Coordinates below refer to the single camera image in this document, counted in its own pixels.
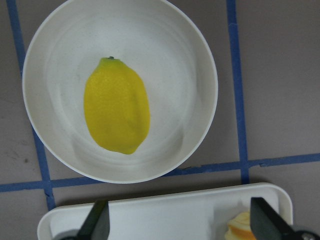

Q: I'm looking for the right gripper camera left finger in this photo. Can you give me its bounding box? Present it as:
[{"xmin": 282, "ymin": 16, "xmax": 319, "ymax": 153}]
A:
[{"xmin": 76, "ymin": 200, "xmax": 110, "ymax": 240}]

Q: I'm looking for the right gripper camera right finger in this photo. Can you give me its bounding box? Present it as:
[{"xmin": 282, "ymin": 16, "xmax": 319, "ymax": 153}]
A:
[{"xmin": 250, "ymin": 197, "xmax": 295, "ymax": 240}]

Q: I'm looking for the yellow lemon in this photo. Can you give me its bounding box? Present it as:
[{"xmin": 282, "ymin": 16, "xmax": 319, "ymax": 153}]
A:
[{"xmin": 83, "ymin": 56, "xmax": 150, "ymax": 155}]

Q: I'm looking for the white rectangular tray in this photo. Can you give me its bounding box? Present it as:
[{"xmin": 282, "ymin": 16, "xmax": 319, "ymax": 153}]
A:
[{"xmin": 36, "ymin": 182, "xmax": 294, "ymax": 240}]

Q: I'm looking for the small cream plate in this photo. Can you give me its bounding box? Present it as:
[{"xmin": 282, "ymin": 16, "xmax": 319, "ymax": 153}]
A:
[{"xmin": 21, "ymin": 0, "xmax": 219, "ymax": 185}]

